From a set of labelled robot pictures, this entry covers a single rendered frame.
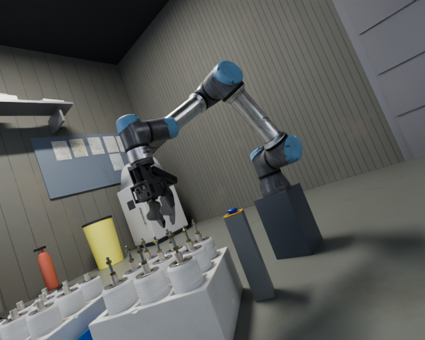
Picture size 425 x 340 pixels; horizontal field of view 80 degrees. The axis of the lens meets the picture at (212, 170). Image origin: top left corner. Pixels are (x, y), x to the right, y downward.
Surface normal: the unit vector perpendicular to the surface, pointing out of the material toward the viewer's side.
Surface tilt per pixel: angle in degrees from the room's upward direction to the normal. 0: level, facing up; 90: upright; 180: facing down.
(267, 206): 90
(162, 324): 90
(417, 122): 90
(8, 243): 90
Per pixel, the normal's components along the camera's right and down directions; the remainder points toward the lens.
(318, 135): -0.61, 0.17
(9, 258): 0.71, -0.33
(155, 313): -0.21, 0.00
